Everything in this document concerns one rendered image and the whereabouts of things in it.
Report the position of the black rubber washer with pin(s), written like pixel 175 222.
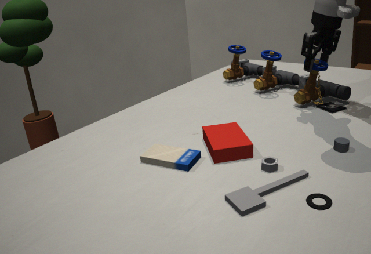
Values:
pixel 319 207

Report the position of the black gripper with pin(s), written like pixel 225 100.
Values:
pixel 322 38

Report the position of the dark grey hex nut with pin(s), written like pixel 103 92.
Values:
pixel 272 166

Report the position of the dark grey short cylinder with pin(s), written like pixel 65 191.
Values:
pixel 341 144

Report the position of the red box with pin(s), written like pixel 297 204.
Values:
pixel 227 142

